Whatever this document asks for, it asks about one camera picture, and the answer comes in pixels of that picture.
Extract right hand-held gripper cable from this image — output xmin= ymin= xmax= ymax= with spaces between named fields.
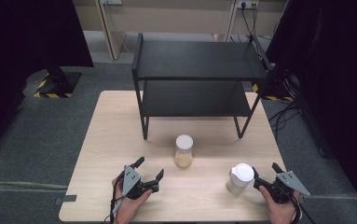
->
xmin=286 ymin=186 xmax=317 ymax=224

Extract glass jar with spouted lid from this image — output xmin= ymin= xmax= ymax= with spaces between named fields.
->
xmin=226 ymin=162 xmax=255 ymax=197

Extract white wall socket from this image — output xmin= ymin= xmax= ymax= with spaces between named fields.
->
xmin=235 ymin=0 xmax=260 ymax=9

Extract black curtain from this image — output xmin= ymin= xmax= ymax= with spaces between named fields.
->
xmin=265 ymin=0 xmax=357 ymax=218
xmin=0 ymin=0 xmax=94 ymax=161

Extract left hand-held gripper cable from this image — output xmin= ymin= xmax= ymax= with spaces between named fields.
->
xmin=103 ymin=174 xmax=128 ymax=224

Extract black two-tier shelf rack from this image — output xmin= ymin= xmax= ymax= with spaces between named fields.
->
xmin=130 ymin=32 xmax=274 ymax=141

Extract black floor cables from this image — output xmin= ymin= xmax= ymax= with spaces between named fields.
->
xmin=267 ymin=100 xmax=302 ymax=142

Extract black plug cables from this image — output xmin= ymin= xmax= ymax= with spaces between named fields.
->
xmin=240 ymin=1 xmax=260 ymax=43

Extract white frame post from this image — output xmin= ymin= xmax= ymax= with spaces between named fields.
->
xmin=225 ymin=0 xmax=240 ymax=42

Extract hand-held gripper cable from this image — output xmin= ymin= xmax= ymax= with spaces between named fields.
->
xmin=286 ymin=186 xmax=317 ymax=224
xmin=103 ymin=174 xmax=128 ymax=224

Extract beige wooden frame post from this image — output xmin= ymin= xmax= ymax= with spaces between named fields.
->
xmin=93 ymin=0 xmax=128 ymax=61

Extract grey floor tape strip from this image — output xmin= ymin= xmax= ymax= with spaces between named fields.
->
xmin=54 ymin=194 xmax=78 ymax=206

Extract person's right hand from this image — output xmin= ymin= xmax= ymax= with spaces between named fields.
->
xmin=258 ymin=185 xmax=301 ymax=224

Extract person's left hand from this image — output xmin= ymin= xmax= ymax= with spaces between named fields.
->
xmin=111 ymin=175 xmax=154 ymax=224

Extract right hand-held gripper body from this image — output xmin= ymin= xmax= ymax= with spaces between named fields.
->
xmin=259 ymin=171 xmax=311 ymax=205

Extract glass jar with yellow grains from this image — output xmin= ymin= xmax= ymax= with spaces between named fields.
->
xmin=173 ymin=133 xmax=195 ymax=169

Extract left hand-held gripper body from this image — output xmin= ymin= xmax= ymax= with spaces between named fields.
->
xmin=122 ymin=165 xmax=160 ymax=201

